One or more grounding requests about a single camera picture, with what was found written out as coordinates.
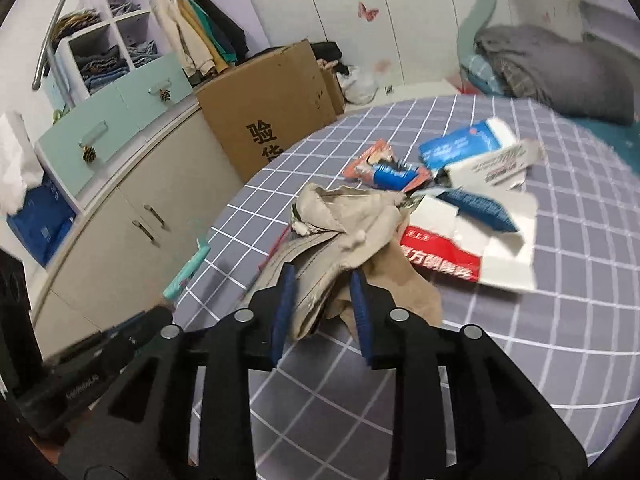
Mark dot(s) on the grey duvet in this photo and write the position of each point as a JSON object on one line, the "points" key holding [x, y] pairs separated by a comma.
{"points": [[555, 70]]}

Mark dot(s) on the green hanging garment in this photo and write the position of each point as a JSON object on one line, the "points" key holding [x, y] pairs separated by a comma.
{"points": [[215, 30]]}

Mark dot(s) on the curved metal handrail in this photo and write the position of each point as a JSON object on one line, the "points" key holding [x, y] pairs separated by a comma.
{"points": [[50, 40]]}

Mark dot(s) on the white plastic bag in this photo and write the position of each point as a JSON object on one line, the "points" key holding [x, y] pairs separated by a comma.
{"points": [[357, 87]]}

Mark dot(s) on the round table grey checked cloth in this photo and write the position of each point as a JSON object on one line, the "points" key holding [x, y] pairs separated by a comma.
{"points": [[500, 345]]}

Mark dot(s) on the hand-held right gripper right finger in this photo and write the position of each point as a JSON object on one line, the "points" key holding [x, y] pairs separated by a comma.
{"points": [[361, 310]]}

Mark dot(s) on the red white flattened box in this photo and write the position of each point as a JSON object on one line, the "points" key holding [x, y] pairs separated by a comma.
{"points": [[440, 257]]}

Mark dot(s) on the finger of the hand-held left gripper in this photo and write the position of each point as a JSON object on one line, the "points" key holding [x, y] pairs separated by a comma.
{"points": [[135, 327]]}

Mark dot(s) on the orange snack wrapper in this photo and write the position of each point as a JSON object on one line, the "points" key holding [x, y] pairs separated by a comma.
{"points": [[365, 160]]}

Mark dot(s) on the blue plaid blanket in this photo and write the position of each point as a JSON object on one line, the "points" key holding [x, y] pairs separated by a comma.
{"points": [[480, 72]]}

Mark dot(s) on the pine cone ornament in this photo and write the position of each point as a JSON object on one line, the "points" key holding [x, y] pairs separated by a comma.
{"points": [[164, 94], [90, 153]]}

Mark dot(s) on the blue shopping bag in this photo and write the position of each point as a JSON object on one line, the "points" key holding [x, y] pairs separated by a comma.
{"points": [[42, 225]]}

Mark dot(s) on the teal drawer unit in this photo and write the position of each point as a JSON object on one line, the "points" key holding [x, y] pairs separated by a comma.
{"points": [[115, 110]]}

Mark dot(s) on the white paper bag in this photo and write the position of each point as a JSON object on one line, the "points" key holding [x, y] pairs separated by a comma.
{"points": [[17, 165]]}

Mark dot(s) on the white wardrobe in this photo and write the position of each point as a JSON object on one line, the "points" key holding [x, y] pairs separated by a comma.
{"points": [[400, 10]]}

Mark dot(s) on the teal candy print bedsheet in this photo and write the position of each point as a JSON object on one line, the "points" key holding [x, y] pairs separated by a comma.
{"points": [[615, 140]]}

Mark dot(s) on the black clothes heap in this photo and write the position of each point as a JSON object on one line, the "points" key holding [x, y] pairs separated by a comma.
{"points": [[330, 55]]}

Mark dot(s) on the blue red snack wrapper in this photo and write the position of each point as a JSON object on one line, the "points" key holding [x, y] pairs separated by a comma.
{"points": [[397, 176]]}

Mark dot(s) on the large brown cardboard box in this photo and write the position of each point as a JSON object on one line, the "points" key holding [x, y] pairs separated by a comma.
{"points": [[265, 105]]}

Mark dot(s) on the brown clothes pile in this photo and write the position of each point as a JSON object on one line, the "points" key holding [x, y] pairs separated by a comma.
{"points": [[75, 22]]}

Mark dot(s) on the pink butterfly sticker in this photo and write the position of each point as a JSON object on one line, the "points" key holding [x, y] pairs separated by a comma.
{"points": [[367, 11]]}

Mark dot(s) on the blue and white flat box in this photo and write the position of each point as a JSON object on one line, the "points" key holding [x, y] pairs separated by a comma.
{"points": [[460, 142]]}

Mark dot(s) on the beige hanging jacket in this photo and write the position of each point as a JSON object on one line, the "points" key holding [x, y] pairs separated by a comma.
{"points": [[182, 35]]}

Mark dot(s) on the lilac cubby shelf unit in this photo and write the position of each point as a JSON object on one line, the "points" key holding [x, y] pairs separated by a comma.
{"points": [[125, 25]]}

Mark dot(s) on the folded jeans stack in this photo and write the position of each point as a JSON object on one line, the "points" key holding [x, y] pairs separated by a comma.
{"points": [[102, 67]]}

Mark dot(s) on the black hanging jacket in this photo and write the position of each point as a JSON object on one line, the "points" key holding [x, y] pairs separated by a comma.
{"points": [[225, 20]]}

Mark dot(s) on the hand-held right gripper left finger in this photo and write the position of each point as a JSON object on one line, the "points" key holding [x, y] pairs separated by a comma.
{"points": [[282, 305]]}

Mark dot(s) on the white printed flattened carton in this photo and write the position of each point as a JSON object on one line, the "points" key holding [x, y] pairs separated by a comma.
{"points": [[495, 167]]}

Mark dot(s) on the dark blue packet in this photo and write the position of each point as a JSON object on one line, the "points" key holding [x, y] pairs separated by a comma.
{"points": [[480, 207]]}

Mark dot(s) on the teal plastic stick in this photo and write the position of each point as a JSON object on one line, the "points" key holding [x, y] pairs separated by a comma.
{"points": [[187, 270]]}

